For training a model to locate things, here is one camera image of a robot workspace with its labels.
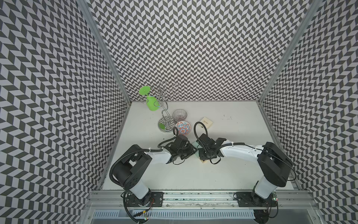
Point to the clear ribbed glass bowl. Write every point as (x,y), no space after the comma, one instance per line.
(179,115)

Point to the green leaf lower ornament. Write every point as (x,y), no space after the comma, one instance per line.
(152,103)

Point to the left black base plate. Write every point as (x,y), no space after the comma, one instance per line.
(153,199)

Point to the aluminium front rail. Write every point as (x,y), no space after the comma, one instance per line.
(207,199)

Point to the floral patterned ceramic bowl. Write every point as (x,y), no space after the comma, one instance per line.
(183,127)

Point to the green leaf ornament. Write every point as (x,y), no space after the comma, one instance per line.
(144,91)
(152,103)

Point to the aluminium corner post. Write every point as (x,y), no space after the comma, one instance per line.
(83,5)
(313,8)

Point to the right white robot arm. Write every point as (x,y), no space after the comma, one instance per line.
(275,165)

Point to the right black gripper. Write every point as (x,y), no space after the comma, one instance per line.
(201,156)

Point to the cream jewelry box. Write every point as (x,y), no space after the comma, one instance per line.
(207,122)

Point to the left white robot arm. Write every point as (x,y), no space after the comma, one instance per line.
(128,170)

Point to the aluminium corner post right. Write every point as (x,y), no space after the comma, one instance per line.
(313,8)

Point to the green leaf upper ornament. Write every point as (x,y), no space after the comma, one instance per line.
(144,91)

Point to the silver wire jewelry stand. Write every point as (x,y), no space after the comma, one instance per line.
(162,95)

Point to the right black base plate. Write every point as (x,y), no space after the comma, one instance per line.
(247,199)

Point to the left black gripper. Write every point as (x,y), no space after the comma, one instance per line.
(191,150)

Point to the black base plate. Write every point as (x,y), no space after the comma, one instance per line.
(247,199)
(153,199)

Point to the aluminium corner post left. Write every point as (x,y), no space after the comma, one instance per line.
(83,5)

